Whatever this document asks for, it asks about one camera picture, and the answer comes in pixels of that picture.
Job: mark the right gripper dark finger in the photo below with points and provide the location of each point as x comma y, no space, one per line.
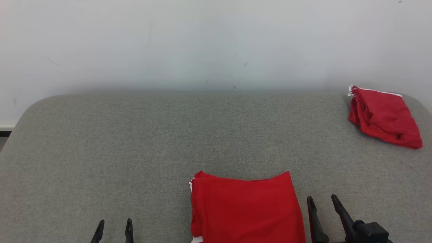
317,229
347,226

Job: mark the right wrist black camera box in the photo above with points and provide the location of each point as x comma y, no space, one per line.
373,234

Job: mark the red Bulls 23 jersey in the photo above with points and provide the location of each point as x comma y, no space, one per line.
246,209

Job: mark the plain red shorts white trim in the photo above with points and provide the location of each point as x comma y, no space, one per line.
384,114

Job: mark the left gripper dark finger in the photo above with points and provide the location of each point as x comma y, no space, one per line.
129,233
99,233

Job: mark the white skirting board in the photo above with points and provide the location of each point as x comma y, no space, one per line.
6,126

